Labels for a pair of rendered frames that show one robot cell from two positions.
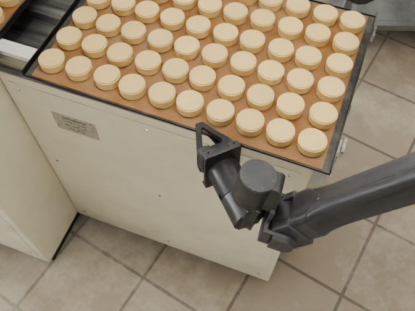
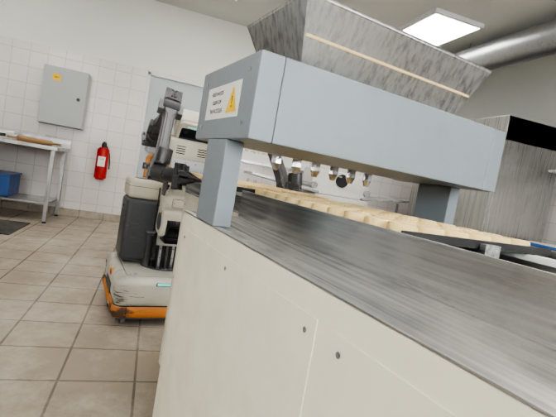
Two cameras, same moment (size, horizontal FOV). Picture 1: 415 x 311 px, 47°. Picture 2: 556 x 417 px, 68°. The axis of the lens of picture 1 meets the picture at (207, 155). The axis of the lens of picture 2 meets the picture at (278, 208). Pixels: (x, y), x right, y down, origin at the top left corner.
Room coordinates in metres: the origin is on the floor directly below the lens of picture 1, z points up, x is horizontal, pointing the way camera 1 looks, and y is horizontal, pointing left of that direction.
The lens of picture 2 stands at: (1.79, 1.12, 0.96)
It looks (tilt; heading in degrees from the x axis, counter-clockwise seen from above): 4 degrees down; 221
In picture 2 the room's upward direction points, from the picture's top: 10 degrees clockwise
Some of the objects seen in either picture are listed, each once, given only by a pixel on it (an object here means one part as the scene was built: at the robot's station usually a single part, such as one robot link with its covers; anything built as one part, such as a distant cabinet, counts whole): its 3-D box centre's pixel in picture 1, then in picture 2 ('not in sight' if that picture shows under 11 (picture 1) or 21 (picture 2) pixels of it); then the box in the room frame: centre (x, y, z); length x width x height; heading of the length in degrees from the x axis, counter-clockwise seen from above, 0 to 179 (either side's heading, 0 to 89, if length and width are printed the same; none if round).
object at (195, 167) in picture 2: not in sight; (188, 179); (0.35, -0.83, 0.87); 0.28 x 0.16 x 0.22; 159
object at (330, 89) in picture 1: (330, 89); not in sight; (0.55, -0.23, 0.91); 0.05 x 0.05 x 0.02
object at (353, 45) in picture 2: not in sight; (365, 76); (0.88, 0.54, 1.25); 0.56 x 0.29 x 0.14; 160
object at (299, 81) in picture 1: (299, 81); not in sight; (0.57, -0.17, 0.91); 0.05 x 0.05 x 0.02
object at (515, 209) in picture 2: not in sight; (469, 207); (-3.73, -0.48, 1.03); 1.40 x 0.91 x 2.05; 58
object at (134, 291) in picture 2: not in sight; (159, 283); (0.24, -1.11, 0.16); 0.67 x 0.64 x 0.25; 69
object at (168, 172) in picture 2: not in sight; (173, 174); (0.87, -0.23, 0.90); 0.07 x 0.07 x 0.10; 24
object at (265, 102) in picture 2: not in sight; (347, 170); (0.88, 0.54, 1.01); 0.72 x 0.33 x 0.34; 160
